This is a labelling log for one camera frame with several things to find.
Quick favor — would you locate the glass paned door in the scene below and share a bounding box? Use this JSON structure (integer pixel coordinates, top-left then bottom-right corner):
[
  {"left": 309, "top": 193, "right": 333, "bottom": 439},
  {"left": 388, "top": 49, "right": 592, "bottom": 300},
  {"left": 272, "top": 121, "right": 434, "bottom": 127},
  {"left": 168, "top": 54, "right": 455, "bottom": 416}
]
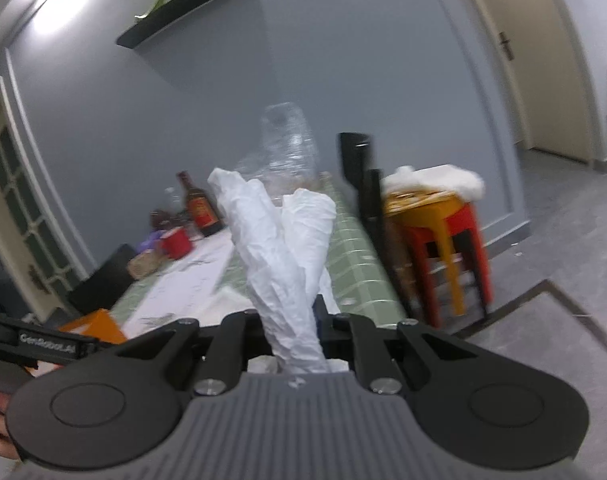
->
[{"left": 0, "top": 77, "right": 94, "bottom": 311}]

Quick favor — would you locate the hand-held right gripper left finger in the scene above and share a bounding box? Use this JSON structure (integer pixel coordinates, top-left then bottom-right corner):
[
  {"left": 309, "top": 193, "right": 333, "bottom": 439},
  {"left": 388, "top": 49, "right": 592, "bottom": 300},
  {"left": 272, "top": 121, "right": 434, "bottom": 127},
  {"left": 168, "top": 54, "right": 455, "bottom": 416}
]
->
[{"left": 90, "top": 310, "right": 264, "bottom": 397}]

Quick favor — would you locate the white bag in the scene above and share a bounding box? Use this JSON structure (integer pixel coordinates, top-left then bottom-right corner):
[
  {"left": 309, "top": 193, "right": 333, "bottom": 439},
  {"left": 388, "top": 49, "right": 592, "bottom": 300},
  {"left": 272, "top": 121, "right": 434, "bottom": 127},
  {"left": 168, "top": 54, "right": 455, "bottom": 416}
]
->
[{"left": 207, "top": 166, "right": 351, "bottom": 376}]

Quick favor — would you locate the cream small radio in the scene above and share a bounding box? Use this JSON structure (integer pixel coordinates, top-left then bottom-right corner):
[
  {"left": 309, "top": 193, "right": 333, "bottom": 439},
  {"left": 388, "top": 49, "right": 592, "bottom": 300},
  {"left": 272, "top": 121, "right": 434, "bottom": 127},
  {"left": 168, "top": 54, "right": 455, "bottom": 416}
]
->
[{"left": 127, "top": 249, "right": 165, "bottom": 278}]

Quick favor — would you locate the brown liquor bottle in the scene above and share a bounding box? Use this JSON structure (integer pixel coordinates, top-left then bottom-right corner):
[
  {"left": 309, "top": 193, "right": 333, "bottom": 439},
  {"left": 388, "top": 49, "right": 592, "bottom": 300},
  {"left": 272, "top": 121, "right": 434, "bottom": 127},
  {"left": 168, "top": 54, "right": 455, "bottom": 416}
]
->
[{"left": 176, "top": 171, "right": 224, "bottom": 238}]

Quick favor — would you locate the black dining chair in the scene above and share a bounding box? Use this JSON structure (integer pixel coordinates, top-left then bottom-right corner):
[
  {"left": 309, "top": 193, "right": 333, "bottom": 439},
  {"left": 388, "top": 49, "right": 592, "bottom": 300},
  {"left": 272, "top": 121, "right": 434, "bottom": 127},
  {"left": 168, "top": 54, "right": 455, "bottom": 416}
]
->
[
  {"left": 66, "top": 243, "right": 139, "bottom": 318},
  {"left": 338, "top": 131, "right": 414, "bottom": 311}
]

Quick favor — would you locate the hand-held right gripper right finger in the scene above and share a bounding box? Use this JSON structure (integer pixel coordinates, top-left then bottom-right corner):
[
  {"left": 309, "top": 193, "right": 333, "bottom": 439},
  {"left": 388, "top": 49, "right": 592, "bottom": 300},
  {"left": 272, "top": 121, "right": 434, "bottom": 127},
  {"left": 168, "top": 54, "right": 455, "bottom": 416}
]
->
[{"left": 311, "top": 295, "right": 489, "bottom": 395}]

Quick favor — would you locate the clear plastic bag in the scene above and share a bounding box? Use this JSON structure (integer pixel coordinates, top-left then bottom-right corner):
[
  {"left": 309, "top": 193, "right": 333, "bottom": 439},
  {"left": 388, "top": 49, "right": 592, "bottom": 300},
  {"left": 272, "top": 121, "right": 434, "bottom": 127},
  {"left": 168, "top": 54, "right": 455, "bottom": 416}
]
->
[{"left": 233, "top": 102, "right": 324, "bottom": 196}]

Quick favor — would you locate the purple item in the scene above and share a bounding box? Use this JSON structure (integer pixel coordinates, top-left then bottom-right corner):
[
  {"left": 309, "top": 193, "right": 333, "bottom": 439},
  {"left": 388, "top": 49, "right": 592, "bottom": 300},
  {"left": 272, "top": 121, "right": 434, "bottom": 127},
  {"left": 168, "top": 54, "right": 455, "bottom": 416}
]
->
[{"left": 137, "top": 230, "right": 166, "bottom": 253}]

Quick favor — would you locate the clear water bottle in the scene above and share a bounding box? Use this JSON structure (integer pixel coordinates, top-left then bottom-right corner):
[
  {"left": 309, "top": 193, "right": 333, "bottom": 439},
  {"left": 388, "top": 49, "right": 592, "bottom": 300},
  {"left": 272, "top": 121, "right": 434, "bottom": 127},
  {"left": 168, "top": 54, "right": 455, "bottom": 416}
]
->
[{"left": 164, "top": 187, "right": 184, "bottom": 221}]

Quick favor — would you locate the black wall shelf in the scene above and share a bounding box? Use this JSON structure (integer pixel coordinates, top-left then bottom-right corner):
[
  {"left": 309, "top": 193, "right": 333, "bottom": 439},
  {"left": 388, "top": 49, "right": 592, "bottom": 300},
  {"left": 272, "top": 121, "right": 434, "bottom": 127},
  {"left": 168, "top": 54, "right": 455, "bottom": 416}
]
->
[{"left": 116, "top": 0, "right": 256, "bottom": 50}]

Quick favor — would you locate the orange plastic stool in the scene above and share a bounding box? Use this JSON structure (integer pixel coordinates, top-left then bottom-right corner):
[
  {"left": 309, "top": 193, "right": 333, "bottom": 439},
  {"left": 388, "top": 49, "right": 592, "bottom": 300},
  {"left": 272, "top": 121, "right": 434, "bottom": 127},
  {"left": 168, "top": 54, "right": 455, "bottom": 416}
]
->
[{"left": 383, "top": 191, "right": 471, "bottom": 317}]

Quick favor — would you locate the orange cardboard box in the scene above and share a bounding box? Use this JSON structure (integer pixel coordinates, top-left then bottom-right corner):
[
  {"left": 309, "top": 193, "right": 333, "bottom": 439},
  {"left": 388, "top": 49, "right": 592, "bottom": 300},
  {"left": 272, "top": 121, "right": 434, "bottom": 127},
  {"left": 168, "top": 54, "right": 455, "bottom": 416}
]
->
[{"left": 26, "top": 308, "right": 129, "bottom": 376}]

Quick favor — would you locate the beige room door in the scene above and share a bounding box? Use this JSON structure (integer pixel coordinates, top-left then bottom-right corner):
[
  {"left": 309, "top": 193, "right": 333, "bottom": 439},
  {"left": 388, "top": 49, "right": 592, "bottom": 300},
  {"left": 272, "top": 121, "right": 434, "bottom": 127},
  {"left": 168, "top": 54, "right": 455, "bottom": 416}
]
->
[{"left": 458, "top": 0, "right": 591, "bottom": 163}]

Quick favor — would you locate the white printed table runner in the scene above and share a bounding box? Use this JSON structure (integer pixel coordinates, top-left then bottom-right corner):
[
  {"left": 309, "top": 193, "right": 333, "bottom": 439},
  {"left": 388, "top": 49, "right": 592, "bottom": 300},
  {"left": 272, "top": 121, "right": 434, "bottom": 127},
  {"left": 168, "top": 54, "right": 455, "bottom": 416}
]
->
[{"left": 120, "top": 232, "right": 234, "bottom": 341}]

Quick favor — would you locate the white fluffy cushion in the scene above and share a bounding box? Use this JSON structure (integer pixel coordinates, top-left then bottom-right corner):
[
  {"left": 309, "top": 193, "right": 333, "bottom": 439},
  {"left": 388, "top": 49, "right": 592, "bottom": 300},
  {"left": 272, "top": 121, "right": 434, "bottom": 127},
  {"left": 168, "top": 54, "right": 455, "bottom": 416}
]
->
[{"left": 381, "top": 164, "right": 485, "bottom": 201}]

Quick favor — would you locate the red mug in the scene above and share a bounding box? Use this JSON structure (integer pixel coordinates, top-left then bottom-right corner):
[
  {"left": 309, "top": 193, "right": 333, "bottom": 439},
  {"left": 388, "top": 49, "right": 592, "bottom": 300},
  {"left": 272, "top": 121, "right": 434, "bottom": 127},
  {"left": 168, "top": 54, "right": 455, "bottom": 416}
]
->
[{"left": 159, "top": 226, "right": 194, "bottom": 260}]

